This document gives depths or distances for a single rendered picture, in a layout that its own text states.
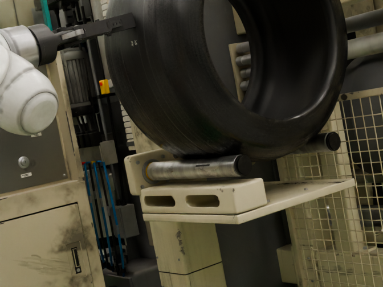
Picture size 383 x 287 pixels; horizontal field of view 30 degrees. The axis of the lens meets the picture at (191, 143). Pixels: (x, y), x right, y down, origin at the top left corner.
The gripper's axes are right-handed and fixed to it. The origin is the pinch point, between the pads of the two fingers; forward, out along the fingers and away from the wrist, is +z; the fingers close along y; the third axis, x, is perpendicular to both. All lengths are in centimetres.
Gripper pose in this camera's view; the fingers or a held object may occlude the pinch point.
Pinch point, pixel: (118, 23)
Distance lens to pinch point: 146.5
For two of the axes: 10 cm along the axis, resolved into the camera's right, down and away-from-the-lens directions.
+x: 2.9, 9.5, 1.4
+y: -5.9, 0.7, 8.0
